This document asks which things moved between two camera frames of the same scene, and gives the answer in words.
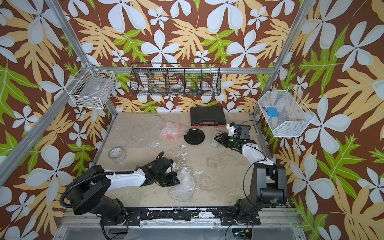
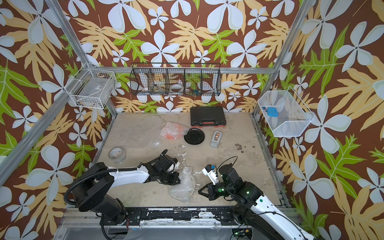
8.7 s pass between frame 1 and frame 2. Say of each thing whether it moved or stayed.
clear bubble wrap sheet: stayed
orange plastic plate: stayed
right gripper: moved
